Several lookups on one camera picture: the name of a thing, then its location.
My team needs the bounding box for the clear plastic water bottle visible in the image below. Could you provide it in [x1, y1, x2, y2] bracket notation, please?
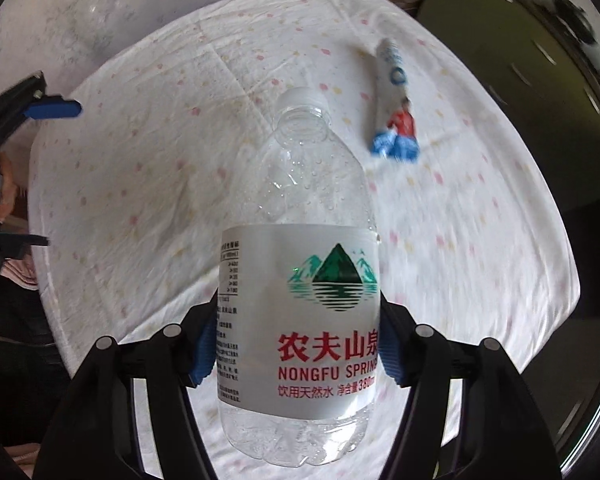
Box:
[215, 86, 384, 465]

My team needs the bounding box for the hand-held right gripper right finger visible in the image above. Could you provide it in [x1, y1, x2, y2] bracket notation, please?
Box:
[377, 300, 564, 480]

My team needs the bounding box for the pink garment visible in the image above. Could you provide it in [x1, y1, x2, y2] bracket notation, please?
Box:
[0, 439, 47, 480]

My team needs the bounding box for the person's left hand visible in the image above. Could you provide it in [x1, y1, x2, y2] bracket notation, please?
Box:
[0, 152, 30, 223]

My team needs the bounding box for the dark cloth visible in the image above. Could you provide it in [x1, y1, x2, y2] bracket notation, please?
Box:
[0, 285, 77, 443]

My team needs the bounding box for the white dotted tablecloth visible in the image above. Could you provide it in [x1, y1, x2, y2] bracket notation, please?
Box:
[27, 0, 582, 480]

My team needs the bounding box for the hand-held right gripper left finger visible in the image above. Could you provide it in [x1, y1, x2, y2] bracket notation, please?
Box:
[40, 300, 221, 480]

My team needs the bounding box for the white and blue wrapper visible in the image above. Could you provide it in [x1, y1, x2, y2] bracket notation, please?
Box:
[367, 37, 420, 162]

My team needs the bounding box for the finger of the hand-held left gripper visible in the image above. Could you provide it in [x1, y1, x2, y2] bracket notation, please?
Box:
[0, 72, 84, 149]
[0, 232, 50, 294]

